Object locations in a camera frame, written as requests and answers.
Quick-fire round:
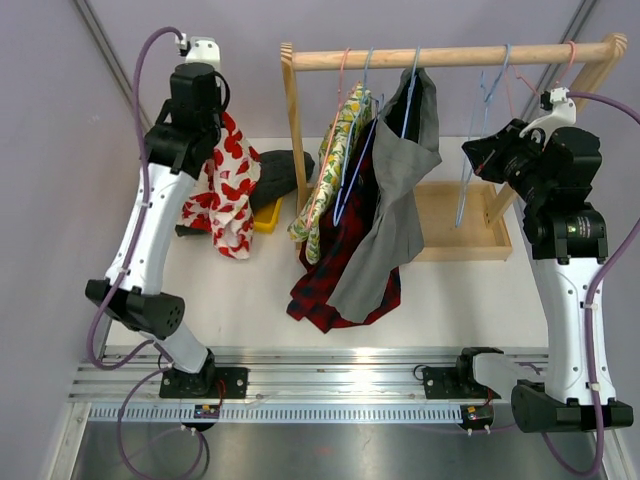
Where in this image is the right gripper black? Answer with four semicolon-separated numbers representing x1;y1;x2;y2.
464;120;552;207

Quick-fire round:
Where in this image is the blue wire hanger floral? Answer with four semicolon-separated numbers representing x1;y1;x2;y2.
455;43;512;228

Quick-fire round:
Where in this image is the grey pleated skirt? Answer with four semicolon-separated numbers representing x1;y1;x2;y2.
329;68;442;324

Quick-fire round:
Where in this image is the pink wire hanger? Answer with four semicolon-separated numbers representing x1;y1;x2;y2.
504;40;577;120
306;47;351;228

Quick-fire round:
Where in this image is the blue wire hanger grey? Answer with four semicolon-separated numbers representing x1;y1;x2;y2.
400;46;421;139

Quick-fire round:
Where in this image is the blue wire hanger plaid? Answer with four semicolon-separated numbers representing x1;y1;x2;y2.
331;46;384;226

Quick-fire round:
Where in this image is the lemon print skirt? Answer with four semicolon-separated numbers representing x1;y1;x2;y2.
288;82;372;264

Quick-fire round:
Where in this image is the dark grey dotted skirt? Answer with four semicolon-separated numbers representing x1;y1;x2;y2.
175;150;297;237

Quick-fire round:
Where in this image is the red plaid skirt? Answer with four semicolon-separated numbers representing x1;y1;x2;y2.
286;123;379;333

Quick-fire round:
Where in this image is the red floral white skirt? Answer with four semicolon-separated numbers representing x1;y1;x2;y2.
175;113;261;260

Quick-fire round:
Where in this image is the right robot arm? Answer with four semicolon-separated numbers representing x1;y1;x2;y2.
421;119;634;433

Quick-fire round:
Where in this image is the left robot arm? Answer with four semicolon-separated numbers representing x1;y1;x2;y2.
85;62;229;397

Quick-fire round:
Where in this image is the wooden clothes rack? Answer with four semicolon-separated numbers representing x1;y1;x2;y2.
280;33;628;262

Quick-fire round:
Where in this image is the yellow plastic tray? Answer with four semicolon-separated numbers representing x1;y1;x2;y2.
254;197;284;234

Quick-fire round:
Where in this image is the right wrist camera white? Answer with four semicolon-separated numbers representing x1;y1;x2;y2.
519;87;577;143

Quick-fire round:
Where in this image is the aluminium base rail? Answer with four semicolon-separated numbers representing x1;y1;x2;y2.
50;347;595;479

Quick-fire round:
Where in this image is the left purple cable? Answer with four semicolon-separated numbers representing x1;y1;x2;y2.
85;26;211;478

